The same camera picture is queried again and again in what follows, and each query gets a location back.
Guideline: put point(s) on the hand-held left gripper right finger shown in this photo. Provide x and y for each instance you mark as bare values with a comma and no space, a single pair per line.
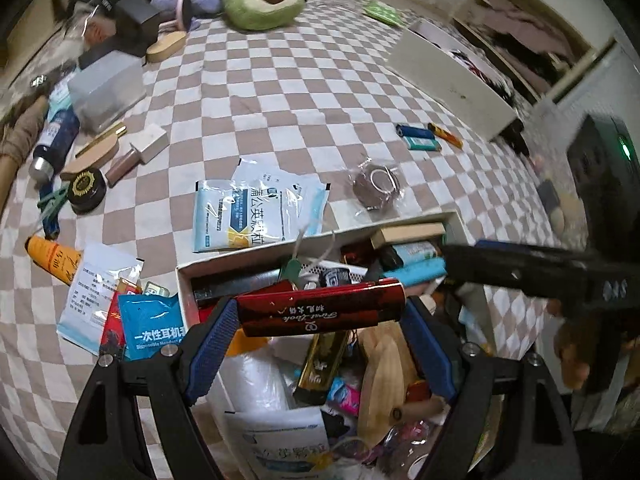
430,355

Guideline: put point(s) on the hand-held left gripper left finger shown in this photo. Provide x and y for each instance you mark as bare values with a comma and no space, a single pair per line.
210,350

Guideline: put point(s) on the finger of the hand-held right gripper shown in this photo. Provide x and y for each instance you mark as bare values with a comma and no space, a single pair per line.
500,267

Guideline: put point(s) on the white cardboard box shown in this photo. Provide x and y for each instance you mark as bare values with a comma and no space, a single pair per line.
240,255

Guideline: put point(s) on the red glossy rectangular box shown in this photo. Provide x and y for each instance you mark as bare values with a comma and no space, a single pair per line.
320,307

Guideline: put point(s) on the black round tin gold emblem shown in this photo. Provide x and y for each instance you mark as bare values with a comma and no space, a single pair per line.
87,187

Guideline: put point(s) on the dark items in long box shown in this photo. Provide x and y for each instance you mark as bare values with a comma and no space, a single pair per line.
480,67

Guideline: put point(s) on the person's right hand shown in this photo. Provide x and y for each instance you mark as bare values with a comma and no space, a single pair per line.
572,355

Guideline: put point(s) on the tape roll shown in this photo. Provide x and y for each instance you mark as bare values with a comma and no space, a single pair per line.
250,385

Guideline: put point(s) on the black long box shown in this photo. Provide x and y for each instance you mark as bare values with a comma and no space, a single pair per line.
235,285

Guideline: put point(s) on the small green gold box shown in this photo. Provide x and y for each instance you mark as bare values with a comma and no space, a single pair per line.
155,289

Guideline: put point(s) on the printed pale lighter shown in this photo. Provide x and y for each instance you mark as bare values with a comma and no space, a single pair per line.
415,250

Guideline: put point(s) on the pink blue packet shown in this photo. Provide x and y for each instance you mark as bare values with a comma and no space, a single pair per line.
345,395

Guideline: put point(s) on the wooden block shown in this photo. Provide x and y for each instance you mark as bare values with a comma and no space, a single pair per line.
407,232

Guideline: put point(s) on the red black packet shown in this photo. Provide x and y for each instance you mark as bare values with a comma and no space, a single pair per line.
112,327

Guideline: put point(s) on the gold black box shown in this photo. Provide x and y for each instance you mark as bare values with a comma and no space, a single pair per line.
320,360

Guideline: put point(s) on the green tag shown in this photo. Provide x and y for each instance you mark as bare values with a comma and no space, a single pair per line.
291,267

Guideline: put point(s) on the white printed sachet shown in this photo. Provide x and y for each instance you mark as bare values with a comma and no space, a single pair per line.
95,290

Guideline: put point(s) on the blue white medicine sachet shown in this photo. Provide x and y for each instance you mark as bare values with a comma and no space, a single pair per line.
215,220

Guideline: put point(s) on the black clothes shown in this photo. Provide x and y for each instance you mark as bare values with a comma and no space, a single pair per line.
520,55

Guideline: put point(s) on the open wardrobe shelf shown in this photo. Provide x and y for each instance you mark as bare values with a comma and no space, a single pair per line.
575,25

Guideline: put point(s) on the orange lighter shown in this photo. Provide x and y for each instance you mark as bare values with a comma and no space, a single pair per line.
445,135

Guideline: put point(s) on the light blue lighter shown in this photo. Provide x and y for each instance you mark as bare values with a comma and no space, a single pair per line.
424,144

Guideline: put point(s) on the pink clothes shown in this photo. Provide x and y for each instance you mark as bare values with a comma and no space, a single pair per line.
530,25

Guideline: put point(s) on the dark blue lighter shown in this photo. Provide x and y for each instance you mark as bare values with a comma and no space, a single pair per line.
412,131

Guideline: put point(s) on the long white box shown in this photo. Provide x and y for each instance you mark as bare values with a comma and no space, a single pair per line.
450,80

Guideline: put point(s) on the orange tube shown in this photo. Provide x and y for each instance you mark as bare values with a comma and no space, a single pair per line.
50,255

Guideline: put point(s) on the lip gloss with white cap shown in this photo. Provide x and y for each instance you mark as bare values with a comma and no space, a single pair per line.
147,142

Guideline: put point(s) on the wooden oval brush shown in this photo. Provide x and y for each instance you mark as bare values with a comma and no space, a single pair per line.
95,157

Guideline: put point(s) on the gold tube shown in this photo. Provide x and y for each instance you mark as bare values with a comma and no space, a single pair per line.
102,137

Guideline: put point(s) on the green packet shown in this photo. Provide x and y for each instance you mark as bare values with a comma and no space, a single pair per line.
382,12

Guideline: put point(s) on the dark blue bottle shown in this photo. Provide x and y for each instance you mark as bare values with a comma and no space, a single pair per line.
57,135

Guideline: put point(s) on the cardboard tube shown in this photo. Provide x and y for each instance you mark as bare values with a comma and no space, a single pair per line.
7,180

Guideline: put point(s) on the translucent plastic box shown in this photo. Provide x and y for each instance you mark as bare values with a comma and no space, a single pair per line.
107,90

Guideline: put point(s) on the white teal tube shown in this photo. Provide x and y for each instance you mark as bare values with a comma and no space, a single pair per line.
60,95

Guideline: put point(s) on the black flat box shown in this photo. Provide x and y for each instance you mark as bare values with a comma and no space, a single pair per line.
97,55

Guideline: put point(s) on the black cube box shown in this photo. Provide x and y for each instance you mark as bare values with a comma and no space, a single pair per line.
132,25

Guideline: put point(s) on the clear plastic bag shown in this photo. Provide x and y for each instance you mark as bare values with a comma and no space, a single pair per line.
92,30

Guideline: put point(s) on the avocado plush toy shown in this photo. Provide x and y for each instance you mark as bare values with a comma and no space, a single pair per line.
250,10

